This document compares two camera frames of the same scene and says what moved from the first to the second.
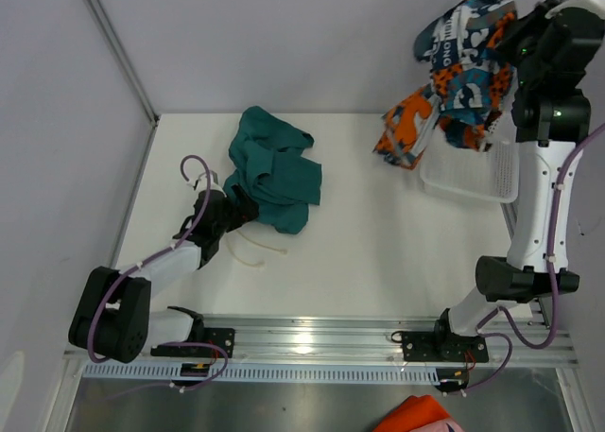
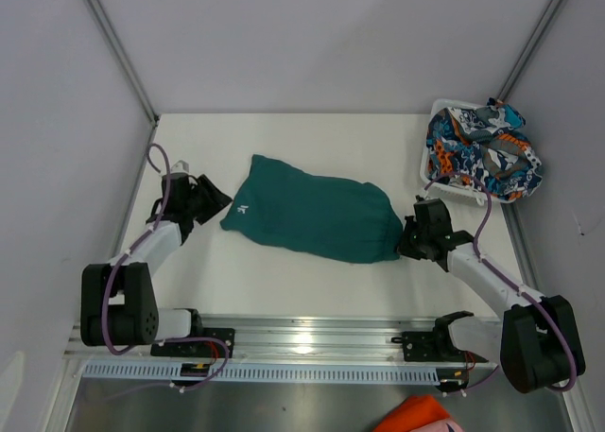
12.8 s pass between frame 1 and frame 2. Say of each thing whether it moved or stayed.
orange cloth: stayed
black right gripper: moved
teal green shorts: moved
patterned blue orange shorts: moved
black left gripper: moved
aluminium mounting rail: stayed
